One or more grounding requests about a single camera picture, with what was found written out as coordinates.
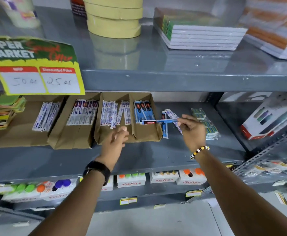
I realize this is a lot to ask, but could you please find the person's left hand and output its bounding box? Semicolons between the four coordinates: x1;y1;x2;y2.
95;126;130;170

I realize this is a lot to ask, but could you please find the person's right hand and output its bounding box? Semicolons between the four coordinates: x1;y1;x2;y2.
177;114;207;154

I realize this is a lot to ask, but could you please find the blue pen packet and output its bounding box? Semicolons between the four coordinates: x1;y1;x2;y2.
140;118;181;125

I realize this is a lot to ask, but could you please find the person's right forearm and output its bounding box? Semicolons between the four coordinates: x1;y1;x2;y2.
192;149;287;236

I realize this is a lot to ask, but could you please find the person's left forearm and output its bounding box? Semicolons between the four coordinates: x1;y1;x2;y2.
28;167;109;236

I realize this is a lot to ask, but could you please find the loose white pen pack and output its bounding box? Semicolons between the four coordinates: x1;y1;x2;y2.
164;109;183;134

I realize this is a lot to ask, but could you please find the loose blue pen pack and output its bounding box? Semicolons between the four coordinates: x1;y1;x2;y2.
162;111;169;139

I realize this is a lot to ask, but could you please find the spread pile of white pens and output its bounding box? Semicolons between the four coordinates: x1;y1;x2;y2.
100;100;132;129

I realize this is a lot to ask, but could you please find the divided brown cardboard tray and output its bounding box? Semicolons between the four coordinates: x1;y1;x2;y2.
93;92;163;145

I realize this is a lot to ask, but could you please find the clear pack of erasers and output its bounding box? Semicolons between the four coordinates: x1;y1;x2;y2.
191;108;222;140

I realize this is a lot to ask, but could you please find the group of blue pens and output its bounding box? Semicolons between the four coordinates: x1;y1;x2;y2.
133;100;156;124

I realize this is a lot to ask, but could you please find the black wristwatch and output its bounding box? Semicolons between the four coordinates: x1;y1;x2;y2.
83;161;111;187

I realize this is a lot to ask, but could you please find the bundle of red-topped pen packets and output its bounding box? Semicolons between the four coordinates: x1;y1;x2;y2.
66;99;99;126

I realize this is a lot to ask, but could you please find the white box of coloured balls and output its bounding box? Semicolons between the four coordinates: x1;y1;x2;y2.
116;173;146;188
150;170;179;184
101;176;114;191
177;168;207;185

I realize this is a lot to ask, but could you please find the narrow brown cardboard tray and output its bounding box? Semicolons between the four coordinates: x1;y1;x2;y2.
48;93;101;150

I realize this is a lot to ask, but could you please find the grey metal shelf rack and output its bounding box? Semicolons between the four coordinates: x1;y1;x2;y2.
0;6;287;219

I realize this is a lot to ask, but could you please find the bundle of white pen packets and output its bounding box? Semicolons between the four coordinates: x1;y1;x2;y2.
32;101;62;132

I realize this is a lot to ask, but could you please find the white bottle box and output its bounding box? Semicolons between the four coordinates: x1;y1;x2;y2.
241;92;287;140

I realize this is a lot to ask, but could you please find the stack of green notebooks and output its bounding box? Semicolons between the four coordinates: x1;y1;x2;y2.
153;7;248;51

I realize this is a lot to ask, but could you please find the row of small clear packets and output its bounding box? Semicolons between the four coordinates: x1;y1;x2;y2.
242;159;287;178

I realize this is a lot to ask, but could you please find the row of white ball boxes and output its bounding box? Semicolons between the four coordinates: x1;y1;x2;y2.
1;179;78;202

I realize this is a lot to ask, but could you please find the flat brown cardboard tray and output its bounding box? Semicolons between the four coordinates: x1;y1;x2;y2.
0;94;66;149

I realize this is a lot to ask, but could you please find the yellow masking tape roll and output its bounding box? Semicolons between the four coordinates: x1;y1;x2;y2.
84;2;143;20
86;13;141;30
87;22;141;39
82;0;143;9

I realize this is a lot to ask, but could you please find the yellow green price sign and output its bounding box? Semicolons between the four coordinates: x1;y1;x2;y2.
0;36;85;96

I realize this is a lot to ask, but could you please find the green sticky note pad stack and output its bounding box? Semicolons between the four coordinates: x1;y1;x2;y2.
0;95;26;112

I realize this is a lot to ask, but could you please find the dark red labelled packet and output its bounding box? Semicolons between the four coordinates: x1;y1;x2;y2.
70;0;87;19

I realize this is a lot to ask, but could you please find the stack of orange notebooks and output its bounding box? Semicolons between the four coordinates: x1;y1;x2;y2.
238;0;287;62

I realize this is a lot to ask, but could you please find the beaded bracelet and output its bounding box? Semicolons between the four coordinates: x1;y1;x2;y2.
190;146;210;160

